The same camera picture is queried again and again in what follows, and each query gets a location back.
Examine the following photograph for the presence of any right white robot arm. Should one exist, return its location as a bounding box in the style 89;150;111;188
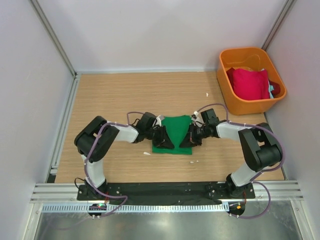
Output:
179;108;285;198

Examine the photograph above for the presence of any green t shirt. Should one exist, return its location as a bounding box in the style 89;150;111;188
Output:
152;115;193;155

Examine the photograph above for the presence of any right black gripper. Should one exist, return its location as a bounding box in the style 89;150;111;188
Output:
180;122;210;148

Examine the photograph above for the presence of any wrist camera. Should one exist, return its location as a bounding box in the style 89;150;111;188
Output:
191;108;220;127
135;112;165;132

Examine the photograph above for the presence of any dark red cloth in bin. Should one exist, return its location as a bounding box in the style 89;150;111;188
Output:
226;67;281;97

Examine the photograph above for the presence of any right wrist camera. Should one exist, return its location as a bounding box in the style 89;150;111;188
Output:
191;108;220;127

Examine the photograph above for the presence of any orange plastic bin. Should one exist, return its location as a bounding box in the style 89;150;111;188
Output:
216;47;287;115

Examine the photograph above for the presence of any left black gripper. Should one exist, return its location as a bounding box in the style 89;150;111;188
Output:
144;124;174;149

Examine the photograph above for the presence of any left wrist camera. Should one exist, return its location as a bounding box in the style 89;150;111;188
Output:
135;112;165;132

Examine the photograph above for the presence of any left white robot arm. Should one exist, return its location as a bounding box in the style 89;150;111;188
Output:
74;112;175;200

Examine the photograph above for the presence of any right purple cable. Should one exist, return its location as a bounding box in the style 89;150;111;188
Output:
193;103;287;220

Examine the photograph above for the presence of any white slotted cable duct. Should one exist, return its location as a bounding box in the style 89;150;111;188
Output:
41;202;229;214

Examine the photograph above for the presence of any light blue cloth in bin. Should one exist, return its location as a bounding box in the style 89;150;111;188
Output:
268;81;274;99

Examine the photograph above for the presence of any purple cable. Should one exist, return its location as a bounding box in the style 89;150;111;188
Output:
47;111;129;231
193;103;287;220

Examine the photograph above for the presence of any red t shirt in bin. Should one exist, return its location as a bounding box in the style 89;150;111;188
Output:
232;68;270;101

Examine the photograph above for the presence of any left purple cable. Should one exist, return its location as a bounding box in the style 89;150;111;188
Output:
47;111;129;231

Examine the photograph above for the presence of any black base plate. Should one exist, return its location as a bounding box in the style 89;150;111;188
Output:
77;181;256;206

